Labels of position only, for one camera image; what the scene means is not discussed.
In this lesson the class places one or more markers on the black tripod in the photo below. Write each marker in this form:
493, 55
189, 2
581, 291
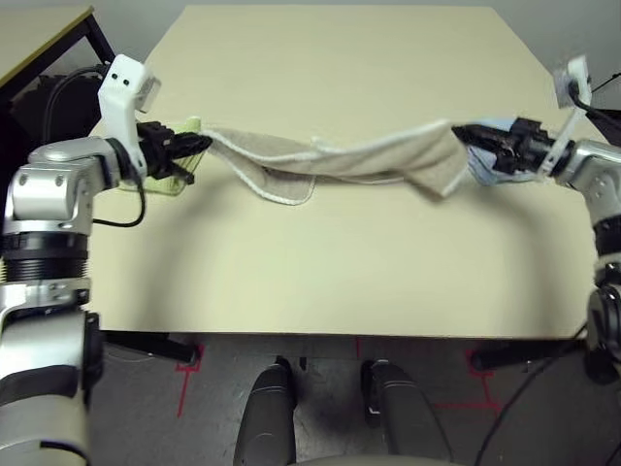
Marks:
609, 81

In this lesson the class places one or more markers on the black table foot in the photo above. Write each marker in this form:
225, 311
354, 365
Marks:
155, 347
524, 356

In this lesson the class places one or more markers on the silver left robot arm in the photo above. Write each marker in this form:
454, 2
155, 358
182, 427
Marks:
48, 194

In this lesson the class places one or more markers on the grey robot torso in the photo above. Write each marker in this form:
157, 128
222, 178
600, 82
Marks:
339, 461

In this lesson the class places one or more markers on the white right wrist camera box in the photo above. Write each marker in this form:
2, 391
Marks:
575, 73

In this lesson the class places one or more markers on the grey left robot leg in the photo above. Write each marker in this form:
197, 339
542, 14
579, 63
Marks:
267, 412

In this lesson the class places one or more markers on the black foam mat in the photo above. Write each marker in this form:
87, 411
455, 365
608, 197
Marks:
29, 121

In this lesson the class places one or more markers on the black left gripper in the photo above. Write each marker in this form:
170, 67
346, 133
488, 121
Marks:
157, 145

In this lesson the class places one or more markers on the side table with black frame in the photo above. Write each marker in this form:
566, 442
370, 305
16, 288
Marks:
39, 43

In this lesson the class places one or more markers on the beige towel with white trim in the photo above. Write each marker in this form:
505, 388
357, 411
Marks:
339, 162

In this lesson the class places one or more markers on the grey robot leg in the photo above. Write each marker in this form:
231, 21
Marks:
267, 412
407, 412

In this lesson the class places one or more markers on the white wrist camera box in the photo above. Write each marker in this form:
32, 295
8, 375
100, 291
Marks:
575, 73
123, 77

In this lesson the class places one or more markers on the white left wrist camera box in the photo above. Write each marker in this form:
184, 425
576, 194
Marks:
123, 77

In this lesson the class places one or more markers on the light blue folded towel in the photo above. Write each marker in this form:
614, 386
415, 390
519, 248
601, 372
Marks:
480, 165

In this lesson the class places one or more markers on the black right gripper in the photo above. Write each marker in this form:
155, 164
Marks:
529, 145

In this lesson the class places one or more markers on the green folded towel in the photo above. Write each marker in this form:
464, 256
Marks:
167, 187

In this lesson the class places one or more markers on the grey right robot leg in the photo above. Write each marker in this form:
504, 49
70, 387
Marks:
407, 412

